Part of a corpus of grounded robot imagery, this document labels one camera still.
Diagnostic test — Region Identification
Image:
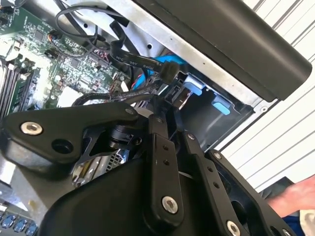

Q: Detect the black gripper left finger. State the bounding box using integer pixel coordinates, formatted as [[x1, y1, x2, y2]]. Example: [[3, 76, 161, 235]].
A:
[[0, 94, 186, 224]]

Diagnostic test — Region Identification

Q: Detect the hard disk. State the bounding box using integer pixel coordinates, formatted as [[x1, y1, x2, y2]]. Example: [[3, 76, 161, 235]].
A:
[[169, 73, 232, 117]]

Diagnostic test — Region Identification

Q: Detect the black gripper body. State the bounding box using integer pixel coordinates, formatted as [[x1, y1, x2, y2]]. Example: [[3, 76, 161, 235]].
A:
[[39, 156, 223, 236]]

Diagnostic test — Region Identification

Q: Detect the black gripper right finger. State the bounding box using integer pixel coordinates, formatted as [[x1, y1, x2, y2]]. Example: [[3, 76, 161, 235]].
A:
[[169, 105, 296, 236]]

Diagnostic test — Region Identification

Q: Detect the person's bare hand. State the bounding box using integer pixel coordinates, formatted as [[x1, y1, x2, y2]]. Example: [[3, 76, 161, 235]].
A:
[[267, 176, 315, 218]]

